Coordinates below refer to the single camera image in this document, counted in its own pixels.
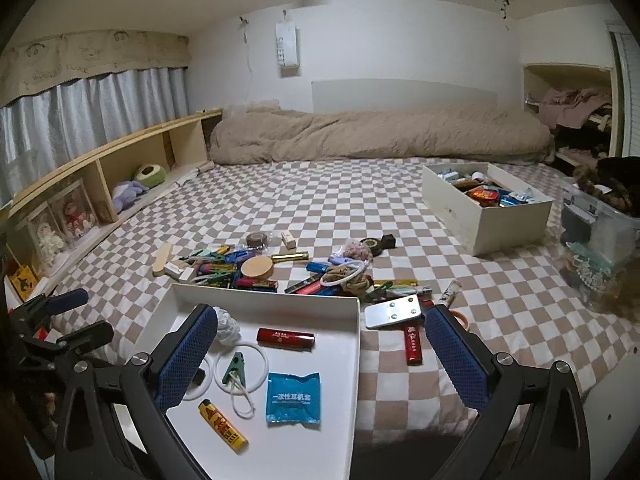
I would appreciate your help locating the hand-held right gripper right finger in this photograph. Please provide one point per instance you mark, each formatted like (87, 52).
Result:
(457, 355)

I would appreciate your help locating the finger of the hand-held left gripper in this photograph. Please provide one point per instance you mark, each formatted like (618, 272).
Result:
(90, 335)
(67, 300)

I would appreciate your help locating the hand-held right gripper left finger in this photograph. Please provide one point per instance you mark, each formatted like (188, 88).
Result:
(185, 355)

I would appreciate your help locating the white fluffy scrunchie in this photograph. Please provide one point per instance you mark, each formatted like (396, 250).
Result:
(227, 327)

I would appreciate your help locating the yellow lighter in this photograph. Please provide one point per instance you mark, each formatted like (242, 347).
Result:
(222, 425)

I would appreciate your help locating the blue foil packet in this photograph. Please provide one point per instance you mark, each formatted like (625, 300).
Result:
(292, 400)

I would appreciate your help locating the white shallow cardboard box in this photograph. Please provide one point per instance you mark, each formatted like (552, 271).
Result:
(300, 410)

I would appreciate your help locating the orange rubber band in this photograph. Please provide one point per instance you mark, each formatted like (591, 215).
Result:
(465, 320)

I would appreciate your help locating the yellow card black figure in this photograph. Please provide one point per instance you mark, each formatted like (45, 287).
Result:
(22, 280)

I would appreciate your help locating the white doll display case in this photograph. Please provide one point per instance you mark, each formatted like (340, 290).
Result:
(47, 242)

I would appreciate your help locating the small white tube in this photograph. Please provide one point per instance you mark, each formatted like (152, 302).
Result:
(450, 294)

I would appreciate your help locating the white rounded flat plate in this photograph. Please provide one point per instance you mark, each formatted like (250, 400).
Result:
(392, 312)

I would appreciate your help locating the red doll display case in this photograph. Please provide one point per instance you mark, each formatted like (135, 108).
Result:
(77, 217)

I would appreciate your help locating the long white box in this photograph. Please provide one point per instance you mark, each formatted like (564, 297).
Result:
(180, 270)

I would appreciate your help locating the yellow ruler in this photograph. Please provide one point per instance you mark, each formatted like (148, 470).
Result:
(395, 282)

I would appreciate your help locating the wooden oval board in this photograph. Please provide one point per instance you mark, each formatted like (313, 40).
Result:
(162, 260)

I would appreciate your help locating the yellow clothespin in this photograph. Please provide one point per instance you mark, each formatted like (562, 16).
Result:
(224, 249)

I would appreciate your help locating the round wooden disc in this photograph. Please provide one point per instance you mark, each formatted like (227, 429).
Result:
(256, 266)

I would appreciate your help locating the purple plush toy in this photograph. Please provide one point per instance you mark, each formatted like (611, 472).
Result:
(125, 195)

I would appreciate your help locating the white deep storage box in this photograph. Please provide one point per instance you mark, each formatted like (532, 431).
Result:
(500, 230)

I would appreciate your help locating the black cube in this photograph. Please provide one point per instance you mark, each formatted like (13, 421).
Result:
(388, 241)

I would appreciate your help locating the brown tape roll in bag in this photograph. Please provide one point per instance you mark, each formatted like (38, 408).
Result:
(258, 241)

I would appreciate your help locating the black tape roll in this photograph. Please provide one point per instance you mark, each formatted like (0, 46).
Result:
(374, 245)

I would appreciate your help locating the gold metallic tube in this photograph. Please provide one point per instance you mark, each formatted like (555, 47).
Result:
(290, 258)

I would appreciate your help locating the pink beads bag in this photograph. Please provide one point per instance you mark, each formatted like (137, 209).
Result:
(352, 250)

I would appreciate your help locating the avocado plush toy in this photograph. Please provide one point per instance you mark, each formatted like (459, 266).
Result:
(150, 175)

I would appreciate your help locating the small beige box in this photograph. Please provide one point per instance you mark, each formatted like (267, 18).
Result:
(288, 240)

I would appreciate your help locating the red round tin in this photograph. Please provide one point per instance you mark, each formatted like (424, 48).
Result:
(482, 195)

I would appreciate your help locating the clear plastic storage bin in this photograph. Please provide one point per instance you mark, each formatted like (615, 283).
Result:
(600, 230)

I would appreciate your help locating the grey curtain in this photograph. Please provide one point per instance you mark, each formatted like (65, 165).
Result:
(100, 110)

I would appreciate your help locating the wooden headboard shelf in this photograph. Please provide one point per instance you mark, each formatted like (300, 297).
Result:
(190, 142)

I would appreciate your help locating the checkered bed sheet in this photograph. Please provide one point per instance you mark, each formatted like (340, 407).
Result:
(325, 200)

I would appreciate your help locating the beige fluffy duvet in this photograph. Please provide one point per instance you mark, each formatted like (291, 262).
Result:
(375, 132)

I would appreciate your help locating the dark fur garment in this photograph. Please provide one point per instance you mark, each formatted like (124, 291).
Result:
(615, 175)

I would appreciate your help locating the beige curtain valance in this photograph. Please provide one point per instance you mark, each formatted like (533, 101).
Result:
(100, 55)

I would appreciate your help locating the pile of clothes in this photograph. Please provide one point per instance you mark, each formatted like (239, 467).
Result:
(570, 102)

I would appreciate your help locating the closet shelf niche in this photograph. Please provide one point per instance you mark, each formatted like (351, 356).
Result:
(530, 80)

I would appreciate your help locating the white louvered door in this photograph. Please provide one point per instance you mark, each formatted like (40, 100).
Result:
(631, 95)

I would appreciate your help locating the white hanging wall organizer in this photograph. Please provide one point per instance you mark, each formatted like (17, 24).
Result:
(287, 45)

